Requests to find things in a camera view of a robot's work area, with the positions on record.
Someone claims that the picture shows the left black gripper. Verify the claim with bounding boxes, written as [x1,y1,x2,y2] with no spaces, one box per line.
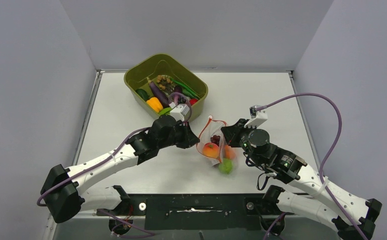
[158,119,200,149]

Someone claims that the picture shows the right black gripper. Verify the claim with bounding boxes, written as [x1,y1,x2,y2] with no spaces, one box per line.
[221,118,263,167]

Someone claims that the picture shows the dark red grape bunch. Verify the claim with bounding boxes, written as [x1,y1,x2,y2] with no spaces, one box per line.
[210,135,221,146]

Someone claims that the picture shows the orange toy fruit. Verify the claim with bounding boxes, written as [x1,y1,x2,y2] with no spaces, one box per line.
[223,145,237,160]

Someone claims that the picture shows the clear zip bag orange zipper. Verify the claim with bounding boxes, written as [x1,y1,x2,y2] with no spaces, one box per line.
[196,115,238,175]

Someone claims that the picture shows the peach toy fruit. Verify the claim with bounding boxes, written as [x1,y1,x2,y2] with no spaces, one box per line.
[202,142,220,159]

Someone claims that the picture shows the light green toy cabbage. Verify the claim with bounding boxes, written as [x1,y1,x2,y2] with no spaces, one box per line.
[218,158,234,175]

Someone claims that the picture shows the purple toy eggplant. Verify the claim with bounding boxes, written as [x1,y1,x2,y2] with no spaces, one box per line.
[147,78,169,108]

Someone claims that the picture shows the olive green plastic bin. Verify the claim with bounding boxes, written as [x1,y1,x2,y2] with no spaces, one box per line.
[124,53,208,121]

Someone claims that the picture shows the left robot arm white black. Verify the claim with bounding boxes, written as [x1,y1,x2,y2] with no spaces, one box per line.
[37,115,200,223]

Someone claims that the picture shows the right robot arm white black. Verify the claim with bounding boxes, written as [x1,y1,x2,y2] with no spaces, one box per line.
[221,118,382,240]

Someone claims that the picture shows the green toy pepper slice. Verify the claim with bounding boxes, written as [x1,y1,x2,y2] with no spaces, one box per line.
[158,107,172,116]

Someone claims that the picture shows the red toy tomato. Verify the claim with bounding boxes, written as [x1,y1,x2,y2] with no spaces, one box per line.
[189,98,199,106]

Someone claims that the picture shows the yellow toy pepper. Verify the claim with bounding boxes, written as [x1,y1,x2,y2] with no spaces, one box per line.
[146,97,164,113]

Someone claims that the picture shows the small green cucumber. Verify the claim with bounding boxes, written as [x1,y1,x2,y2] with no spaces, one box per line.
[182,88,197,99]

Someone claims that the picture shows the small purple eggplant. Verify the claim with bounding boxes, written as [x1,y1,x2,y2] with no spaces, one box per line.
[173,85,183,104]

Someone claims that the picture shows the long green bean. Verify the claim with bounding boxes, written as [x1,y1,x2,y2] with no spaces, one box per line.
[171,78,200,99]

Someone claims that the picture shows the tan toy peanuts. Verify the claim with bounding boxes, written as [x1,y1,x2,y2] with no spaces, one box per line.
[156,75,175,93]

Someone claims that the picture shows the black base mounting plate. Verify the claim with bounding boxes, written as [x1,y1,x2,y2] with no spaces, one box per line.
[97,193,281,231]

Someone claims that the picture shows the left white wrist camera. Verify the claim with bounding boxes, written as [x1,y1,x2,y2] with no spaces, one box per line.
[169,102,191,122]

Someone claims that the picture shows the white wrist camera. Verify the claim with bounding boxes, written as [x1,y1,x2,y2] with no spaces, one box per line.
[169,102,191,122]
[244,105,268,129]

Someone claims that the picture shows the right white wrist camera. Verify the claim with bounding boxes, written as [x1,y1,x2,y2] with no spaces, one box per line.
[244,105,268,129]

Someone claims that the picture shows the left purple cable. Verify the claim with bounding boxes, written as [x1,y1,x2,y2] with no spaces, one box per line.
[36,92,193,208]

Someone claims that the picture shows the purple cable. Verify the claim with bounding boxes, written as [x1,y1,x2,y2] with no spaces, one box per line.
[36,92,193,208]
[249,92,370,240]

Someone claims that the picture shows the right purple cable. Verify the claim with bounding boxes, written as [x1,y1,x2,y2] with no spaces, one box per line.
[249,92,370,240]

